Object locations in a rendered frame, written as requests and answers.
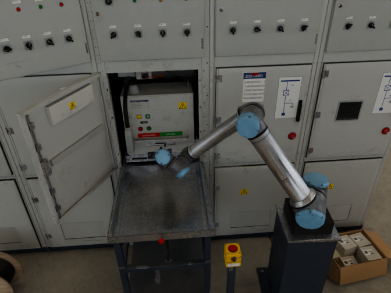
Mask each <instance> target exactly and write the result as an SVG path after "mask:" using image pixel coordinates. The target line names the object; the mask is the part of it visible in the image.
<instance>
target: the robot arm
mask: <svg viewBox="0 0 391 293"><path fill-rule="evenodd" d="M264 117H265V111H264V108H263V106H262V105H261V104H259V103H257V102H248V103H245V104H244V105H242V106H241V107H239V108H238V109H237V113H235V114H234V115H233V116H231V117H230V118H228V119H227V120H226V121H224V122H223V123H222V124H220V125H219V126H218V127H216V128H214V129H213V130H212V131H210V132H209V133H208V134H206V135H204V136H203V137H202V138H200V139H199V140H198V141H196V142H195V143H193V144H192V145H190V146H187V147H185V148H184V149H183V150H182V152H181V153H180V155H179V156H178V157H177V158H176V157H175V156H174V155H172V149H171V148H163V147H162V146H161V147H160V149H159V150H158V151H157V152H148V153H147V154H148V159H155V160H156V162H157V163H158V164H160V165H162V166H163V167H165V168H166V169H167V170H169V171H170V172H171V173H172V174H174V175H175V176H176V177H177V178H179V179H182V178H183V177H184V176H185V175H186V173H187V172H188V171H189V170H190V168H189V165H190V164H191V162H192V161H193V160H195V159H197V158H198V157H199V156H200V155H202V154H203V153H205V152H206V151H208V150H209V149H211V148H212V147H214V146H215V145H217V144H218V143H220V142H221V141H223V140H224V139H226V138H227V137H229V136H231V135H232V134H234V133H235V132H237V131H238V133H239V134H240V135H241V136H242V137H246V138H247V139H248V140H249V141H250V142H251V143H252V145H253V146H254V148H255V149H256V150H257V152H258V153H259V155H260V156H261V157H262V159H263V160H264V162H265V163H266V165H267V166H268V167H269V169H270V170H271V172H272V173H273V175H274V176H275V177H276V179H277V180H278V182H279V183H280V185H281V186H282V187H283V189H284V190H285V191H286V193H287V195H288V196H289V197H290V205H291V207H292V208H293V213H294V215H295V220H296V223H297V224H298V225H299V226H301V227H303V228H307V229H316V228H320V227H321V226H323V224H324V222H325V219H326V199H327V192H328V187H329V179H328V178H327V177H326V176H324V175H323V174H321V173H316V172H311V173H310V172H309V173H306V174H304V175H303V177H302V178H301V176H300V175H299V173H298V172H297V170H296V169H295V167H294V166H293V164H292V163H291V161H290V160H289V158H288V157H287V155H286V154H285V152H284V151H283V149H282V148H281V147H280V145H279V144H278V142H277V140H276V139H275V137H274V136H273V135H272V133H271V132H270V130H269V128H268V126H267V125H266V123H265V122H264Z"/></svg>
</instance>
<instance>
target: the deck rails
mask: <svg viewBox="0 0 391 293"><path fill-rule="evenodd" d="M129 169H130V167H125V160H124V161H123V166H122V172H121V175H120V181H119V187H118V193H117V197H116V202H115V208H114V211H113V218H112V223H111V233H112V236H111V237H118V236H119V230H120V223H121V219H122V212H123V205H124V201H125V194H126V187H127V180H128V176H129ZM195 169H196V175H197V184H198V193H199V198H200V208H201V217H202V226H203V231H204V230H210V226H209V216H208V209H207V201H206V197H205V189H204V182H203V177H202V170H201V162H200V157H199V163H195Z"/></svg>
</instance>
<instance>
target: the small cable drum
mask: <svg viewBox="0 0 391 293"><path fill-rule="evenodd" d="M23 272H24V270H23V266H22V264H21V263H20V262H19V261H18V260H17V259H16V258H14V257H13V256H11V255H9V254H7V253H4V252H1V251H0V293H14V290H13V287H12V286H11V284H12V283H15V282H17V281H18V280H20V279H21V277H22V275H23Z"/></svg>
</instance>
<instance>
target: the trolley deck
mask: <svg viewBox="0 0 391 293"><path fill-rule="evenodd" d="M189 168H190V170H189V171H188V172H187V173H186V175H185V176H184V177H183V178H182V179H179V178H177V177H176V176H175V175H174V174H172V173H171V172H170V171H169V170H167V169H166V168H165V167H163V166H162V165H157V166H137V167H130V169H129V176H128V180H127V187H126V194H125V201H124V205H123V212H122V219H121V223H120V230H119V236H118V237H111V236H112V233H111V223H112V218H113V211H114V208H115V202H116V197H117V193H118V187H119V181H120V175H121V172H122V167H120V173H119V178H118V183H117V187H116V192H115V198H114V202H113V207H112V213H111V218H110V222H109V227H108V233H107V236H106V237H107V240H108V244H117V243H125V242H142V241H159V239H160V238H161V237H162V238H163V239H164V240H175V239H184V238H200V237H214V236H215V227H214V220H213V216H212V209H211V202H210V198H209V191H208V184H207V177H206V173H205V166H204V163H201V170H202V177H203V182H204V189H205V197H206V201H207V209H208V216H209V226H210V230H204V231H203V226H202V217H201V208H200V198H199V193H198V184H197V175H196V166H195V163H191V164H190V165H189Z"/></svg>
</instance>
